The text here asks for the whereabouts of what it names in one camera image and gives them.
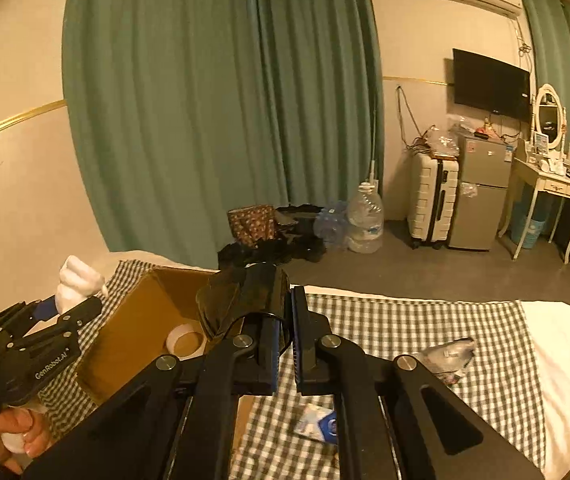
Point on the white dressing table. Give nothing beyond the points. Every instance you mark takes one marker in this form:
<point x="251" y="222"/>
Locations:
<point x="550" y="180"/>

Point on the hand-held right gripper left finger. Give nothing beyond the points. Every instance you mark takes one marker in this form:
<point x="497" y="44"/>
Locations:
<point x="265" y="355"/>

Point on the black wall television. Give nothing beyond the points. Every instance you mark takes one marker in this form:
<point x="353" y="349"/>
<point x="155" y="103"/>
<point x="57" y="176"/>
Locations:
<point x="490" y="82"/>

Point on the oval white vanity mirror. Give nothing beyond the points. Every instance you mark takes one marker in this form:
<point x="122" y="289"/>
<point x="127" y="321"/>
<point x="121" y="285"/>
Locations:
<point x="547" y="110"/>

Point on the wide green curtain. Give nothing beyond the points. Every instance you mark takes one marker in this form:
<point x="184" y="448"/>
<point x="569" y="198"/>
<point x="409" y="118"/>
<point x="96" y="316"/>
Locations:
<point x="190" y="110"/>

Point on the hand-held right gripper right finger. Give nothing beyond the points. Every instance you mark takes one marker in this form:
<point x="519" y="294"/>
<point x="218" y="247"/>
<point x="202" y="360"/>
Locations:
<point x="299" y="340"/>

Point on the blue waste bin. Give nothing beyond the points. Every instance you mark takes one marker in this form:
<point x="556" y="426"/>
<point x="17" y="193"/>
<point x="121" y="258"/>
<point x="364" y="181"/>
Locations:
<point x="530" y="230"/>

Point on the black clothes pile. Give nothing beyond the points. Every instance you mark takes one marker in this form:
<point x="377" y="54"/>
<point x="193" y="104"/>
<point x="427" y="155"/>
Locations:
<point x="285" y="250"/>

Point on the blue white packet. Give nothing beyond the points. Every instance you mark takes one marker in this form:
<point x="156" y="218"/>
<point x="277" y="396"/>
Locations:
<point x="315" y="422"/>

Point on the white suitcase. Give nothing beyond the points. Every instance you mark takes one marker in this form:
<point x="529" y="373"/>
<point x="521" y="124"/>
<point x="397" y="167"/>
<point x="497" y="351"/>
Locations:
<point x="425" y="200"/>

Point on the crushed clear plastic bottles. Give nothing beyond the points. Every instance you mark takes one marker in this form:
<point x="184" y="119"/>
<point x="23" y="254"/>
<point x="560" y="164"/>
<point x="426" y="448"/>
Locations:
<point x="330" y="225"/>

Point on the small picture frame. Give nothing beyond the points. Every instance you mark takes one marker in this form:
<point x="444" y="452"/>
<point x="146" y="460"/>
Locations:
<point x="541" y="142"/>

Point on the white tape roll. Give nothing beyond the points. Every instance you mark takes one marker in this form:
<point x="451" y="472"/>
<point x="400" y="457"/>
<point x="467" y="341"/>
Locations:
<point x="171" y="342"/>

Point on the grey fridge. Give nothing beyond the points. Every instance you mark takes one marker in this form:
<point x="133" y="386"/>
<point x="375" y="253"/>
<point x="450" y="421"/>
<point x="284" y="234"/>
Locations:
<point x="480" y="210"/>

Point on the clear plastic wrap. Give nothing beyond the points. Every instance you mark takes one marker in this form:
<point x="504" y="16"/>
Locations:
<point x="445" y="357"/>

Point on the black pouch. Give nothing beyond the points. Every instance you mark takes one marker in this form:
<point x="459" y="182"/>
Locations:
<point x="245" y="290"/>

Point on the brown cardboard box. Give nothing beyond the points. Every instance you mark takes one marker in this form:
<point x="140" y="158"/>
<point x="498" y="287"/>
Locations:
<point x="130" y="330"/>

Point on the white thin rod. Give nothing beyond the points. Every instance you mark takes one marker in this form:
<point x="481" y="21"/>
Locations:
<point x="374" y="172"/>

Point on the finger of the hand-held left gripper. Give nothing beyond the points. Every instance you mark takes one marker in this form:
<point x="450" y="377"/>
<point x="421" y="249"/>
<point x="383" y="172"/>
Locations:
<point x="45" y="308"/>
<point x="77" y="315"/>

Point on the white blanket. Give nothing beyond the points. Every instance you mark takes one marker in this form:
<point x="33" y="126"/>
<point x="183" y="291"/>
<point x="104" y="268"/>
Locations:
<point x="565" y="360"/>

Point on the large clear water bottle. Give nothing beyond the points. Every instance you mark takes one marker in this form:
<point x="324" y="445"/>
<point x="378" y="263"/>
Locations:
<point x="365" y="220"/>

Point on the checked bed cloth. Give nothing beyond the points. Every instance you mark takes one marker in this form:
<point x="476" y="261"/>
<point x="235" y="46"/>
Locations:
<point x="390" y="320"/>

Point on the narrow green curtain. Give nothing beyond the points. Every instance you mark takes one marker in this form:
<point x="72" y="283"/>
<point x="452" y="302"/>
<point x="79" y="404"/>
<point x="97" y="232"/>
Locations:
<point x="550" y="35"/>

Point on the brown patterned bag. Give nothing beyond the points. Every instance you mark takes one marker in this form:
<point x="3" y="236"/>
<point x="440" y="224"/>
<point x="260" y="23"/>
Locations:
<point x="252" y="225"/>

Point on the clear plastic bag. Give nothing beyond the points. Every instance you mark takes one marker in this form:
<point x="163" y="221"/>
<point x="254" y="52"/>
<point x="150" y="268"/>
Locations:
<point x="440" y="142"/>

